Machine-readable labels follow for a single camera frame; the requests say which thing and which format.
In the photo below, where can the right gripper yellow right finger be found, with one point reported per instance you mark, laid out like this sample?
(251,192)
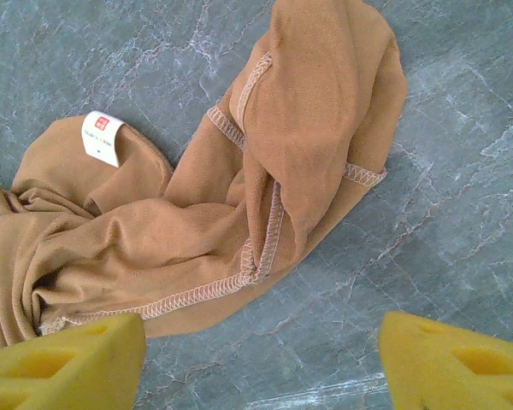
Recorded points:
(453,371)

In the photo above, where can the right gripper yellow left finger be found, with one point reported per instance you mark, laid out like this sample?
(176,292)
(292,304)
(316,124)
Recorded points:
(68,367)

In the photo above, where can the tan brown t-shirt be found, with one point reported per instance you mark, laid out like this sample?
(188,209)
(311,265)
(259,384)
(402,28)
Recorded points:
(196,235)

